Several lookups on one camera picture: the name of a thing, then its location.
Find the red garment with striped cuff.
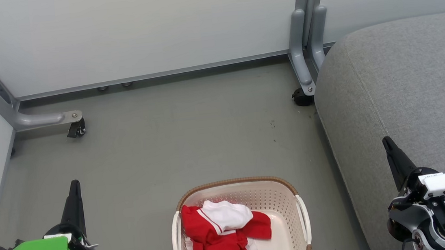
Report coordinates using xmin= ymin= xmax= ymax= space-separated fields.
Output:
xmin=179 ymin=199 xmax=259 ymax=250

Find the grey partition leg with bracket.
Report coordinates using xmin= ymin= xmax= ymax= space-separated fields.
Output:
xmin=0 ymin=15 xmax=84 ymax=134

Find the black caster wheel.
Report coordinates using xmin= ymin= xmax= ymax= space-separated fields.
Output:
xmin=65 ymin=118 xmax=87 ymax=139
xmin=291 ymin=87 xmax=315 ymax=108

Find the cream perforated laundry basket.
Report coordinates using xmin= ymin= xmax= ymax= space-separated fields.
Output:
xmin=167 ymin=172 xmax=313 ymax=250

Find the grey partition bottom rail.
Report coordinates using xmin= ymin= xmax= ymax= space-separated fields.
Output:
xmin=13 ymin=42 xmax=338 ymax=102

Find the grey fabric sofa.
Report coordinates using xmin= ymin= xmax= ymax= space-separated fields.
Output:
xmin=307 ymin=12 xmax=445 ymax=250

